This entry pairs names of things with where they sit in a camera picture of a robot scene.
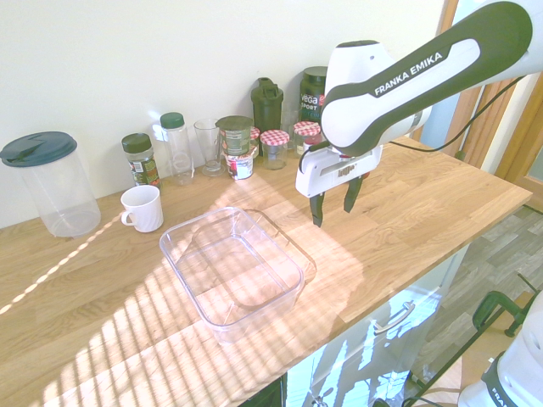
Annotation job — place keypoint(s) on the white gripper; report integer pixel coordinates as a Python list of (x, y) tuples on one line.
[(326, 178)]

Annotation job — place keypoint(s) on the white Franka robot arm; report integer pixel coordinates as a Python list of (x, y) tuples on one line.
[(382, 106)]

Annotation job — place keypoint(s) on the clear plastic container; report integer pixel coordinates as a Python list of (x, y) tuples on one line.
[(229, 271)]

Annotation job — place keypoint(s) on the glass jar red checked lid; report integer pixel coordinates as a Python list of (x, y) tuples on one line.
[(306, 135), (255, 135), (274, 148)]

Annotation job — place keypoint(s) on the white yogurt cup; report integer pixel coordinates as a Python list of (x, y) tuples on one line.
[(239, 166)]

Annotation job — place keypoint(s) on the dark protein powder tub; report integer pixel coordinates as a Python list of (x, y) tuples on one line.
[(313, 97)]

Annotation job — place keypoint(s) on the black shaker bottle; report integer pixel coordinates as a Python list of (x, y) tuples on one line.
[(266, 108)]

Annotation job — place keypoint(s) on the green yogurt cup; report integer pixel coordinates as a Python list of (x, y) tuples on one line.
[(235, 135)]

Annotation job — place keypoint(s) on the tall clear drinking glass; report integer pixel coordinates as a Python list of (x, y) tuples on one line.
[(208, 144)]

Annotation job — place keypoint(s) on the white kitchen cabinet front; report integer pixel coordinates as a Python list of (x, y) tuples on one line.
[(360, 364)]

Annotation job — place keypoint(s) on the clear bottle green cap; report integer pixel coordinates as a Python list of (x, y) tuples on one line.
[(177, 148)]

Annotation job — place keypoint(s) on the dark green clamp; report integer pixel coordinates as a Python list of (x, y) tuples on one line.
[(488, 305)]

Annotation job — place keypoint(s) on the white ceramic mug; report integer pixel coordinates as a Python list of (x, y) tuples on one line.
[(146, 210)]

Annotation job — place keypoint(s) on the spice jar dark lid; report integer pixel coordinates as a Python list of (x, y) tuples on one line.
[(142, 163)]

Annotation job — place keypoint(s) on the clear pitcher dark teal lid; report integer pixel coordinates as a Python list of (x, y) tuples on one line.
[(55, 191)]

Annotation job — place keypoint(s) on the wooden door frame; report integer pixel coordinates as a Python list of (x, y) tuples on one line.
[(522, 140)]

